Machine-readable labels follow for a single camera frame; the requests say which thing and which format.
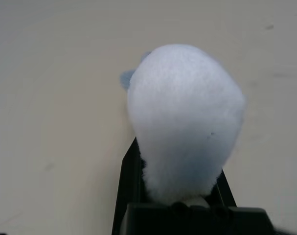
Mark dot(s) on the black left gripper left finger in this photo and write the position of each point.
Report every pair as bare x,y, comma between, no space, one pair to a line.
130,176

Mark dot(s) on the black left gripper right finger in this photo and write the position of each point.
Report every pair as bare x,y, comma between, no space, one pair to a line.
225,193

